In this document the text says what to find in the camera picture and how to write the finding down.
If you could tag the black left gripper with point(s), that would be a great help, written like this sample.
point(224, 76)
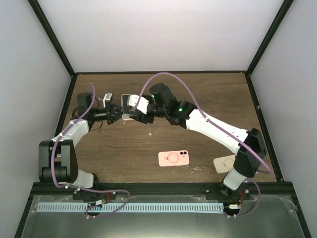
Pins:
point(112, 109)

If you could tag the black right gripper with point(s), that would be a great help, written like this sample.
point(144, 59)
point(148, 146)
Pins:
point(143, 119)

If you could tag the white phone case with ring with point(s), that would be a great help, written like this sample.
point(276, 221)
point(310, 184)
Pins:
point(125, 118)

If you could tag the black screen smartphone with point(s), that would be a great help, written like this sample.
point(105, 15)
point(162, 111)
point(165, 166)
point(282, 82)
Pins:
point(127, 109)

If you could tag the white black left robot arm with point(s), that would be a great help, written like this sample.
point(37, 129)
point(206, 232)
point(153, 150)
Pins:
point(57, 157)

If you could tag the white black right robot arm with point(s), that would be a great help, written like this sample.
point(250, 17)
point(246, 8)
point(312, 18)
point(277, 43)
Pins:
point(248, 147)

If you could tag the pink phone case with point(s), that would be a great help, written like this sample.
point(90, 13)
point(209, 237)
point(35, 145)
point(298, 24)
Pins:
point(173, 158)

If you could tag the beige phone case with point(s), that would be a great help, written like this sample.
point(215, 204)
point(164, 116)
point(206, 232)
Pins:
point(224, 164)

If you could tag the grey metal plate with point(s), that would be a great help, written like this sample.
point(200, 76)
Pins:
point(271, 216)

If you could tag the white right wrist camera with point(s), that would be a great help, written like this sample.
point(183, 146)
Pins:
point(138, 103)

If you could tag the light blue slotted cable duct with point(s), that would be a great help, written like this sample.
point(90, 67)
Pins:
point(131, 207)

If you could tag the black aluminium frame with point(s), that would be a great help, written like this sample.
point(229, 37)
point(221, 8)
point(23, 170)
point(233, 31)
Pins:
point(279, 187)

